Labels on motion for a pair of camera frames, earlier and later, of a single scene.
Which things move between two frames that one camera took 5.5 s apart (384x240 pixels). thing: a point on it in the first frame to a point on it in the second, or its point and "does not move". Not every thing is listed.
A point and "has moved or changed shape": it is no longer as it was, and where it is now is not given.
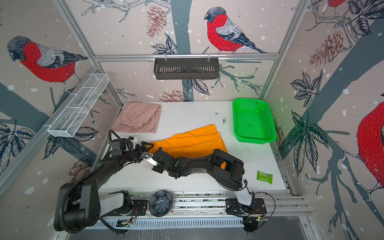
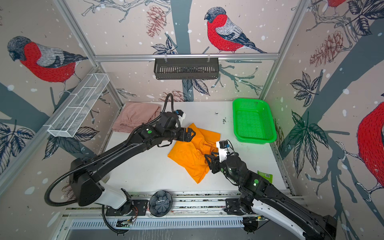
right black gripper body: (160, 167) to (224, 168)
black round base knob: (160, 203) does not move
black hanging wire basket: (189, 68) does not move
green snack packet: (264, 177) does not move
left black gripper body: (131, 154) to (170, 136)
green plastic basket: (253, 121) does not move
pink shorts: (138, 118) does not move
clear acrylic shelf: (73, 113) does not move
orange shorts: (198, 142) has moved or changed shape
